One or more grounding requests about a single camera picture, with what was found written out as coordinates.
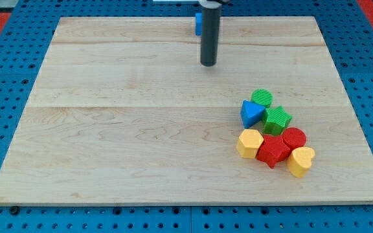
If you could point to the red circle block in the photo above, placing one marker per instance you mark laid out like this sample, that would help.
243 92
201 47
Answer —
294 138

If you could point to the yellow hexagon block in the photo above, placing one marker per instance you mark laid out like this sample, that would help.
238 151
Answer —
249 143

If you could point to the green circle block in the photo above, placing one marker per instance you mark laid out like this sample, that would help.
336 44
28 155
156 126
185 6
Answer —
262 97

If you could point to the blue block behind rod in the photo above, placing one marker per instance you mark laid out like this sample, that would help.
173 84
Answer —
198 18

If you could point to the blue triangle block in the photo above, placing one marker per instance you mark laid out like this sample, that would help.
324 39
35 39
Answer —
251 113

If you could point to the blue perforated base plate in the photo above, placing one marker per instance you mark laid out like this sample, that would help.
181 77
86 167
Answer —
25 39

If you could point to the yellow heart block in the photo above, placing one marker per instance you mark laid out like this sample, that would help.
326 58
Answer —
300 161

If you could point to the green star block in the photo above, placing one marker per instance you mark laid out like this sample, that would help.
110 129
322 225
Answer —
275 120

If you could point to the red star block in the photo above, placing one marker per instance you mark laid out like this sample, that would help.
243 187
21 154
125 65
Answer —
273 150

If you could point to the wooden board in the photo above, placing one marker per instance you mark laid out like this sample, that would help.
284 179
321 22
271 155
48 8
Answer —
122 113

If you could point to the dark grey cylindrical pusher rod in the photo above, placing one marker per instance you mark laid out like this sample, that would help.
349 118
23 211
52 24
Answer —
210 27

